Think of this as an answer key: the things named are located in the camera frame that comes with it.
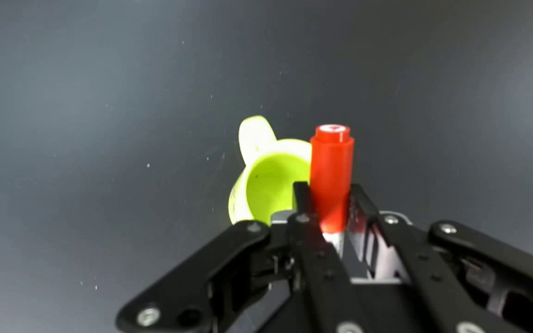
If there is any yellow ceramic mug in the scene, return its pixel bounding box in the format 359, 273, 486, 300
227, 115, 314, 228

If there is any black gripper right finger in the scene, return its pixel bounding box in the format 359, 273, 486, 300
346, 184, 533, 333

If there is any red cap white marker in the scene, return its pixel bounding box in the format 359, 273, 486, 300
309, 123, 405, 285

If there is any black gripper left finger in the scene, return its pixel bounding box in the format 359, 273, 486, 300
114, 180, 368, 333

